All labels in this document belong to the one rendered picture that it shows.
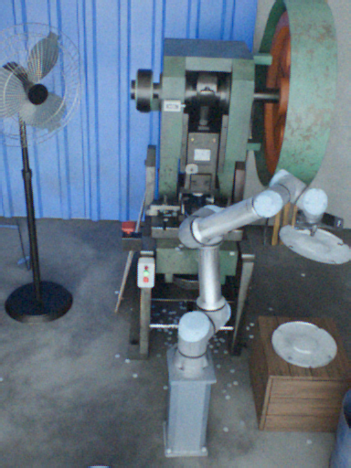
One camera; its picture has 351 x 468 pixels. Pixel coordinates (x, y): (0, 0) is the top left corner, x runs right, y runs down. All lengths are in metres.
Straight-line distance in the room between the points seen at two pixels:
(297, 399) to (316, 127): 1.18
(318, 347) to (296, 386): 0.22
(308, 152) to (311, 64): 0.34
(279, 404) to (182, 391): 0.51
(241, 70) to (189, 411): 1.45
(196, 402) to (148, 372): 0.61
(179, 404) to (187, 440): 0.22
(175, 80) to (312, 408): 1.55
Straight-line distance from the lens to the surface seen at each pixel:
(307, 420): 2.77
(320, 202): 1.85
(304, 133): 2.33
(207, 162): 2.68
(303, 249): 2.38
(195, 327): 2.21
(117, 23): 3.73
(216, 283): 2.24
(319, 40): 2.38
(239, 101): 2.54
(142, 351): 3.03
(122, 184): 4.04
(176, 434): 2.56
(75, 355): 3.09
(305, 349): 2.67
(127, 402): 2.84
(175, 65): 2.52
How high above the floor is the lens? 2.09
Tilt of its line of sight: 31 degrees down
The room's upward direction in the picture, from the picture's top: 3 degrees clockwise
